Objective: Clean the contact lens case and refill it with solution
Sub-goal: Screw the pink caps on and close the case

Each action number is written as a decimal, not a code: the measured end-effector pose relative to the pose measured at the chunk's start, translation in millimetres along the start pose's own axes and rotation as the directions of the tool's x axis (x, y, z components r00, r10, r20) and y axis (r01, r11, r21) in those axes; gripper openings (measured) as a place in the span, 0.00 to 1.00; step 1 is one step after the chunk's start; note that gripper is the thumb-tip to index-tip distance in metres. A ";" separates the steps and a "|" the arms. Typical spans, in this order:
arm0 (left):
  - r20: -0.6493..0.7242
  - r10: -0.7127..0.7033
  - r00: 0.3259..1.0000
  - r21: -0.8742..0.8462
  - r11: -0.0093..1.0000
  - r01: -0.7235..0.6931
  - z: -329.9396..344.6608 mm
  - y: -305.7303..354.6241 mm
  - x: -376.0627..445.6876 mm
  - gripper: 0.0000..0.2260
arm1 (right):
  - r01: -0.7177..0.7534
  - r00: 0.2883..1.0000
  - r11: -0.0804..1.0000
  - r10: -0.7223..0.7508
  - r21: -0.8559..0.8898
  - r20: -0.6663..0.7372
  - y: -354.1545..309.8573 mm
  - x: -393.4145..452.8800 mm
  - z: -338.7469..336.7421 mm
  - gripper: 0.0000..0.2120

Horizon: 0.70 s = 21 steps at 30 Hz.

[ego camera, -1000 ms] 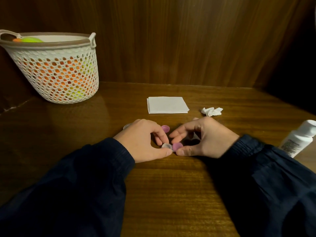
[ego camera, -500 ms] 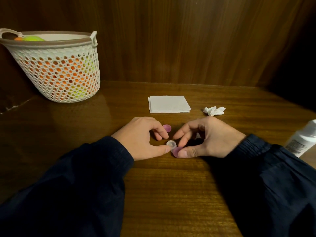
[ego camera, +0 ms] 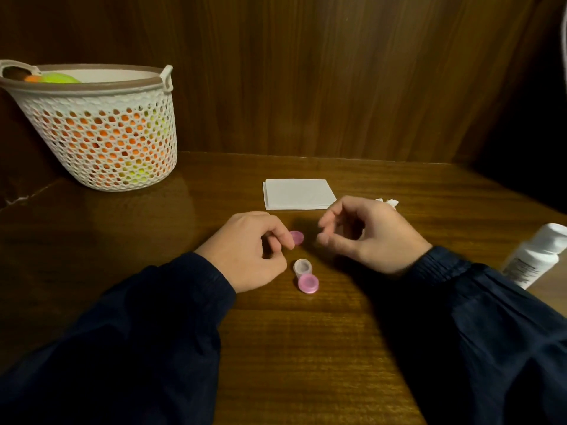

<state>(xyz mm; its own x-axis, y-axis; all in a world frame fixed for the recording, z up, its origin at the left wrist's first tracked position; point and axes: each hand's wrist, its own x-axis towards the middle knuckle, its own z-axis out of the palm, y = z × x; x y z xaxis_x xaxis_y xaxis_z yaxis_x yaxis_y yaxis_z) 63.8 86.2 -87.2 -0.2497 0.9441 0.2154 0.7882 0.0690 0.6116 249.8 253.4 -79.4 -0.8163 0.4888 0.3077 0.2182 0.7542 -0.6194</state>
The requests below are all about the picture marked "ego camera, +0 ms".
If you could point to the orange plastic item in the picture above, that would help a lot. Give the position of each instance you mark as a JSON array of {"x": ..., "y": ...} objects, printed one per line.
[{"x": 32, "y": 78}]

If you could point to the person's left forearm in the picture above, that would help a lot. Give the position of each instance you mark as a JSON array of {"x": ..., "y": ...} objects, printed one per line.
[{"x": 133, "y": 340}]

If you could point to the pink lens case cap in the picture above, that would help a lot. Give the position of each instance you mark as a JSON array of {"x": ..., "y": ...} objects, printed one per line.
[
  {"x": 297, "y": 238},
  {"x": 308, "y": 284}
]

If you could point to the green plastic item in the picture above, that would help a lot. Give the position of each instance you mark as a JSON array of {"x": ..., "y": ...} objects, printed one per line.
[{"x": 60, "y": 78}]

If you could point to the white plastic bottle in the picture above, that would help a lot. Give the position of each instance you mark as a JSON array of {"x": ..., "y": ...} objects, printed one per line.
[{"x": 534, "y": 256}]

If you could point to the small crumpled white paper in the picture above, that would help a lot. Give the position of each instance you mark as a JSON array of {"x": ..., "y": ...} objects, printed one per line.
[{"x": 390, "y": 202}]

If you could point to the person's left thumb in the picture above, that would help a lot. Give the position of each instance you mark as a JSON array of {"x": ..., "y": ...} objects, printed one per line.
[{"x": 275, "y": 264}]

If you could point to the white contact lens case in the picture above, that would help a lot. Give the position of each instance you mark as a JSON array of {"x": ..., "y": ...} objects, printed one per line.
[{"x": 302, "y": 266}]

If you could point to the white folded tissue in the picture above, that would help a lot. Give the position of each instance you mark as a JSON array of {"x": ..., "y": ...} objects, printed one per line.
[{"x": 297, "y": 194}]

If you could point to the person's right forearm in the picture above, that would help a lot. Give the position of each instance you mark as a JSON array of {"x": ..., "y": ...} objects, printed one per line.
[{"x": 478, "y": 340}]

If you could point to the person's right thumb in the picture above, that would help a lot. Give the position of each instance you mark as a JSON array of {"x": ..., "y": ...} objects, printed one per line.
[{"x": 336, "y": 244}]

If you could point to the white mesh basket brown rim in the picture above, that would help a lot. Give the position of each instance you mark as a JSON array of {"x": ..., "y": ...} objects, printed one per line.
[{"x": 106, "y": 141}]

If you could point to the person's right hand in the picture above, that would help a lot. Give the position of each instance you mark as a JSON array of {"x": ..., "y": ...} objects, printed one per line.
[{"x": 385, "y": 243}]

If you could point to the person's left hand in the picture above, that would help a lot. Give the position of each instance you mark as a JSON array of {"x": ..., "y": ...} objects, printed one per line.
[{"x": 239, "y": 247}]

